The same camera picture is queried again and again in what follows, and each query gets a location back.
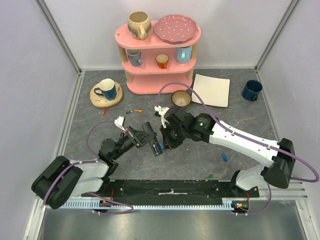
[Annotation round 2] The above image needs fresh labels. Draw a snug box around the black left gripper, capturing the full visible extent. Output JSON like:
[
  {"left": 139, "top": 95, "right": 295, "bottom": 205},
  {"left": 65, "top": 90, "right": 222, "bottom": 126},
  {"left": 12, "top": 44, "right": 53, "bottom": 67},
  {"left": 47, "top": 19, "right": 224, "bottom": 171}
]
[{"left": 112, "top": 125, "right": 157, "bottom": 160}]

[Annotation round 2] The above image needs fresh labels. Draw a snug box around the black remote control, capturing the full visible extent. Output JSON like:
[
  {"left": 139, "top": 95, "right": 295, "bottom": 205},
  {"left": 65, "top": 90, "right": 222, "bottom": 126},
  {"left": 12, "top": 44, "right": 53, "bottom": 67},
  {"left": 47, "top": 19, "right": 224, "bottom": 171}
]
[{"left": 141, "top": 122, "right": 163, "bottom": 157}]

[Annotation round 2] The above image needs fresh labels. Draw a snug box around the dark battery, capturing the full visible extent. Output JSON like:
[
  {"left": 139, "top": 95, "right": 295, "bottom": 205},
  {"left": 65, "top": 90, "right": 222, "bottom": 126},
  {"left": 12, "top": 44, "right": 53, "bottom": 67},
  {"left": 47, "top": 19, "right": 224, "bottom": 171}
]
[{"left": 152, "top": 144, "right": 159, "bottom": 155}]

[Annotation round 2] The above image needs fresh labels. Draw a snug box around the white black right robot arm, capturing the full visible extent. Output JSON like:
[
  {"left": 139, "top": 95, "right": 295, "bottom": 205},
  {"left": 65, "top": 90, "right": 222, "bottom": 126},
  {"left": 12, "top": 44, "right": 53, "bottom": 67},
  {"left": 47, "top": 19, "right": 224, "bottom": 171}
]
[{"left": 154, "top": 105, "right": 295, "bottom": 197}]

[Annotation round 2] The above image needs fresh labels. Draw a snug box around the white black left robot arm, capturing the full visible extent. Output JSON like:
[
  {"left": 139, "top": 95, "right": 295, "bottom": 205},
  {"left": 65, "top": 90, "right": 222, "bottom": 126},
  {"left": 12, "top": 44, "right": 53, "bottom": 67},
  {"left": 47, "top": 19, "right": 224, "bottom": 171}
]
[{"left": 31, "top": 122, "right": 157, "bottom": 209}]

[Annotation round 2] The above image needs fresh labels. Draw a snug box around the brown ceramic bowl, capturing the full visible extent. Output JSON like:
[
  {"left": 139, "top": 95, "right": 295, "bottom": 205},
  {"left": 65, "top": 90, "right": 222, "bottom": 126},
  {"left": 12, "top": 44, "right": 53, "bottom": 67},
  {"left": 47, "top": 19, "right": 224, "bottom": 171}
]
[{"left": 171, "top": 90, "right": 192, "bottom": 107}]

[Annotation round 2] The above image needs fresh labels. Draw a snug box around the green yellow battery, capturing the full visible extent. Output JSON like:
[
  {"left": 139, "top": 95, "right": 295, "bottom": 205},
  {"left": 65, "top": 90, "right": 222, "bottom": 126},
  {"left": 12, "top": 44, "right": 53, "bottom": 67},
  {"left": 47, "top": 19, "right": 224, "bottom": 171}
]
[{"left": 205, "top": 174, "right": 213, "bottom": 182}]

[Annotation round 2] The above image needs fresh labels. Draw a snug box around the round beige patterned plate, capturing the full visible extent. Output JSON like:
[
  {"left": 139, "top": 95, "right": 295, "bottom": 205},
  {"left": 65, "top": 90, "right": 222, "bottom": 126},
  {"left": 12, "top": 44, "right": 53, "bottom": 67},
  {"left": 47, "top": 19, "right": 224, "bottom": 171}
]
[{"left": 89, "top": 82, "right": 123, "bottom": 108}]

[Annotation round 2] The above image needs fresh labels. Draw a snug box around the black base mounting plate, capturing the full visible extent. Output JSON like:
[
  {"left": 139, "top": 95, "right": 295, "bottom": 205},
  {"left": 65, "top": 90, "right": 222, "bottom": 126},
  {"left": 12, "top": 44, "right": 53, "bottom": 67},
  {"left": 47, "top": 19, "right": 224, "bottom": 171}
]
[{"left": 97, "top": 179, "right": 260, "bottom": 198}]

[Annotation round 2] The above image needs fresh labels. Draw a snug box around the teal mug cream inside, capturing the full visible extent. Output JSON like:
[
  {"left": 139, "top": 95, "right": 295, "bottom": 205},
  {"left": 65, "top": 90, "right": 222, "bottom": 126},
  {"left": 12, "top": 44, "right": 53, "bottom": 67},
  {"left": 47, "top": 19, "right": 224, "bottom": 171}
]
[{"left": 93, "top": 78, "right": 117, "bottom": 101}]

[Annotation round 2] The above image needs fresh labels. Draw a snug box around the white square plate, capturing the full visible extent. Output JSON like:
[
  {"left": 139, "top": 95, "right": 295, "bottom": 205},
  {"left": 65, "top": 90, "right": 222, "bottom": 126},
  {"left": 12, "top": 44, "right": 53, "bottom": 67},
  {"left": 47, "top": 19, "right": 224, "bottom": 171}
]
[{"left": 193, "top": 73, "right": 230, "bottom": 108}]

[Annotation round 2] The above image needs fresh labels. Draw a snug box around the pink three-tier shelf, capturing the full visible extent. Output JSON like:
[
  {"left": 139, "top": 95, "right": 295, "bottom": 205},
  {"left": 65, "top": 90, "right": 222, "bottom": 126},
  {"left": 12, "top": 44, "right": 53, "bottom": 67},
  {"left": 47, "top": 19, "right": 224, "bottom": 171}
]
[{"left": 114, "top": 24, "right": 202, "bottom": 95}]

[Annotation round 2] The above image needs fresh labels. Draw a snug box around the small orange cup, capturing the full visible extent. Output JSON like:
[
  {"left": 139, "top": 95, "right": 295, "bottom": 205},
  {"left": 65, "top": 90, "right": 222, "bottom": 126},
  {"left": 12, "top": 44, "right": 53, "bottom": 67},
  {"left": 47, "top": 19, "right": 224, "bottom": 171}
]
[{"left": 156, "top": 53, "right": 169, "bottom": 69}]

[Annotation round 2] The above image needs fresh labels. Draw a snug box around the grey blue mug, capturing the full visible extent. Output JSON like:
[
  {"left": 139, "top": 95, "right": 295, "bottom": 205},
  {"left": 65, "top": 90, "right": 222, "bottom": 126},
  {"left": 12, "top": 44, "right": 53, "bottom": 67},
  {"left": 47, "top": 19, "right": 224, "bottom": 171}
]
[{"left": 126, "top": 49, "right": 142, "bottom": 67}]

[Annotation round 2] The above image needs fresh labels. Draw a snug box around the light blue mug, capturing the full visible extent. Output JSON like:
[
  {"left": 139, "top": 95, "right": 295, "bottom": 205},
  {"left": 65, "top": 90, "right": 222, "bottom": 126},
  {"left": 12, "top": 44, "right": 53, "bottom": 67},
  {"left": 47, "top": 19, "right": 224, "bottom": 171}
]
[{"left": 176, "top": 45, "right": 193, "bottom": 64}]

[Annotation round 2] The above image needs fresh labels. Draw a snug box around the dark blue mug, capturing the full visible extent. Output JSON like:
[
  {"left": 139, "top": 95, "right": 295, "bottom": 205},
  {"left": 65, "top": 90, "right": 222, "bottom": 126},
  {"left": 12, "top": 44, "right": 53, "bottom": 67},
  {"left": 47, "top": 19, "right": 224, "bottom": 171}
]
[{"left": 241, "top": 80, "right": 263, "bottom": 102}]

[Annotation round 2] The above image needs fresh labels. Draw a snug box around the pink polka dot plate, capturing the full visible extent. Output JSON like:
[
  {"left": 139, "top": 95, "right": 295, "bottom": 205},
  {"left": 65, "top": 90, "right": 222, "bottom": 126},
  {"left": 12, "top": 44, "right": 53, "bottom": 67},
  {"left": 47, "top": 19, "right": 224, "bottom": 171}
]
[{"left": 154, "top": 14, "right": 199, "bottom": 45}]

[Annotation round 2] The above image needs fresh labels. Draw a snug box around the beige ceramic mug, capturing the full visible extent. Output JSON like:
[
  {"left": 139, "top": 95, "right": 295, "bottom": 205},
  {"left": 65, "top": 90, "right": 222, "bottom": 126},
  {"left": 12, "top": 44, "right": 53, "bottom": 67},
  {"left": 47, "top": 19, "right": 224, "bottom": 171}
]
[{"left": 127, "top": 11, "right": 152, "bottom": 40}]

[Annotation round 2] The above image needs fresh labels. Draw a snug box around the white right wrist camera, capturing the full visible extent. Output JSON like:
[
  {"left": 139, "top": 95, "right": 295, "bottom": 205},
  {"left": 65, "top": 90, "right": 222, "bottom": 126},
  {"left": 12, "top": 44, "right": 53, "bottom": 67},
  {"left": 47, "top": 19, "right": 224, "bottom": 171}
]
[{"left": 154, "top": 106, "right": 170, "bottom": 128}]

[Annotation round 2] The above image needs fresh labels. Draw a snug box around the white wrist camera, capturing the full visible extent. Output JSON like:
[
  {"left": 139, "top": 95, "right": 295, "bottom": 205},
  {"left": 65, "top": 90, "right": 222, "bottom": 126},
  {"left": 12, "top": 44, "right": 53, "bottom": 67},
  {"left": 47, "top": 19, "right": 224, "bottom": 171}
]
[
  {"left": 154, "top": 106, "right": 170, "bottom": 128},
  {"left": 114, "top": 116, "right": 126, "bottom": 132}
]

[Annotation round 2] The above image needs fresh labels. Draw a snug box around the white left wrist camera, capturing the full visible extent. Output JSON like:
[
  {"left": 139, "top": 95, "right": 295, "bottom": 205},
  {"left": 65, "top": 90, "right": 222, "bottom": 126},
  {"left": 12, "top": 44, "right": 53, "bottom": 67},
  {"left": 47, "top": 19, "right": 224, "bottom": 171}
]
[{"left": 114, "top": 116, "right": 126, "bottom": 132}]

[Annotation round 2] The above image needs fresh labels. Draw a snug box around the white slotted cable duct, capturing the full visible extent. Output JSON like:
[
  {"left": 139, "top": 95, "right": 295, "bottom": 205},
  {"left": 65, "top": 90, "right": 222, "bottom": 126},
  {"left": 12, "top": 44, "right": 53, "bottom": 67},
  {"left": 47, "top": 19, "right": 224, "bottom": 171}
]
[{"left": 60, "top": 198, "right": 234, "bottom": 211}]

